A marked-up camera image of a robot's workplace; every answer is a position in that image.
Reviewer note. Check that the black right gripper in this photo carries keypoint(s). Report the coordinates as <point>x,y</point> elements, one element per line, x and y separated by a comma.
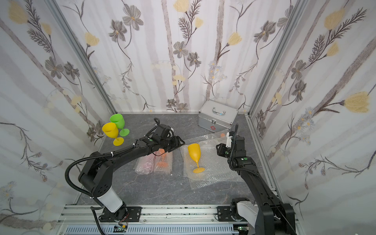
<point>222,149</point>

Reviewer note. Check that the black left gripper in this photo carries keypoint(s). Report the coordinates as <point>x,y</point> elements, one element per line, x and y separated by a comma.
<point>176,141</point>

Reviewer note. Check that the orange glass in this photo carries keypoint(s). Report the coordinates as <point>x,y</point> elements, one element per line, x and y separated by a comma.
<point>163,161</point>

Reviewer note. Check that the amber glass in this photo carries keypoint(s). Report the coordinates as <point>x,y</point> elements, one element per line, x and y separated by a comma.
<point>195,155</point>

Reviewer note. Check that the pink glass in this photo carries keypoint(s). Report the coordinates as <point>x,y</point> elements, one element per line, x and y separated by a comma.
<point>145,164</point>

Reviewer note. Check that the green plastic wine glass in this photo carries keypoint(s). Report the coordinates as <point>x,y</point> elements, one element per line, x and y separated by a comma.
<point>118,120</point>

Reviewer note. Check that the yellow glass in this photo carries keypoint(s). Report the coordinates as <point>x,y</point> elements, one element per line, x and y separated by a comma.
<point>110,130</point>

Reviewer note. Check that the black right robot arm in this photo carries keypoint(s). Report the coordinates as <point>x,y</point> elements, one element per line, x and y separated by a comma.
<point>271,216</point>

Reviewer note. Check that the silver aluminium first aid case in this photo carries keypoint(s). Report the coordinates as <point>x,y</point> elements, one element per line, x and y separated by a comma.
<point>216,117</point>

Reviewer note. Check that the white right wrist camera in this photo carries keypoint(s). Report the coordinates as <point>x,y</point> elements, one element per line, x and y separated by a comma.
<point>229,138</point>

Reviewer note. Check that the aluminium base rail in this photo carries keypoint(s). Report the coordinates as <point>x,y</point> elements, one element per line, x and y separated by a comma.
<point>154,220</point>

